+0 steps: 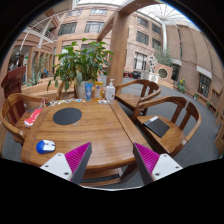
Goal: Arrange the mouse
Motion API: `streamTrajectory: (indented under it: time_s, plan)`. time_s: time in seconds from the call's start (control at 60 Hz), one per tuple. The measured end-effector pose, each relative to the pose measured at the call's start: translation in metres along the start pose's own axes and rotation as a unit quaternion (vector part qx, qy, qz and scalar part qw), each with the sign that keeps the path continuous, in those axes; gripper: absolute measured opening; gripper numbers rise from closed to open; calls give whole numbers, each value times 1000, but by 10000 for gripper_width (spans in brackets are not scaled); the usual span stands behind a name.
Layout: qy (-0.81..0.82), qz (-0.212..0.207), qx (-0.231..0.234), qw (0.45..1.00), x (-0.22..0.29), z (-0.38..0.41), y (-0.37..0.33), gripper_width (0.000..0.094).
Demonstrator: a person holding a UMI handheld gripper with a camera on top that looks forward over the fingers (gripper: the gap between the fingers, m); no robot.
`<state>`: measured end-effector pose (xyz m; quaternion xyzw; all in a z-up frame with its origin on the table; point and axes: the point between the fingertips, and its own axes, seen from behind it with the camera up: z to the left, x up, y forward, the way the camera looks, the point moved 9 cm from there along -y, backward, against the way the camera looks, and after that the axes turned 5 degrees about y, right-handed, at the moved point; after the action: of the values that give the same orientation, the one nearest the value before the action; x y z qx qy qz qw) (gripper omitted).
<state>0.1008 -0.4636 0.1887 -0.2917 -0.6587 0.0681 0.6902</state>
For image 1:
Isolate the wooden table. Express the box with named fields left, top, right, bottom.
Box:
left=20, top=98, right=152, bottom=187

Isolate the white pump sanitizer bottle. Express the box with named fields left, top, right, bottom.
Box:
left=105, top=80, right=115, bottom=101

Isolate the round black mouse pad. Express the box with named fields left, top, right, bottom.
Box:
left=53, top=108, right=82, bottom=125

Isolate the blue and white computer mouse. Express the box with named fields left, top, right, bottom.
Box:
left=36, top=140, right=55, bottom=154

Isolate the far right wooden chair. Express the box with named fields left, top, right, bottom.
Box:
left=115, top=79, right=161, bottom=111

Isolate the dark red wooden chair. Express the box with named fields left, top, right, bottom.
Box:
left=1, top=66, right=26, bottom=97

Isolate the blue tube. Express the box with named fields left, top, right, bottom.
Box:
left=85, top=83, right=92, bottom=101

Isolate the black notebook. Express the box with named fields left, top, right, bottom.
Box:
left=144, top=116, right=170, bottom=138

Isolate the near right wooden chair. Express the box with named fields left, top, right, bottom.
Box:
left=132, top=96, right=201, bottom=157

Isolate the white statue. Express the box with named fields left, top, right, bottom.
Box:
left=148, top=55, right=158, bottom=73

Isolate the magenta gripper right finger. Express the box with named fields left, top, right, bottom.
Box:
left=133, top=143, right=182, bottom=185

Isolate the potted green plant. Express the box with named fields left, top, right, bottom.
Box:
left=47, top=38, right=114, bottom=94

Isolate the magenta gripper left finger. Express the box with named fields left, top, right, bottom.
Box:
left=41, top=142, right=92, bottom=185

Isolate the left wooden chair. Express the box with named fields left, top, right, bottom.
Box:
left=0, top=93, right=48, bottom=144

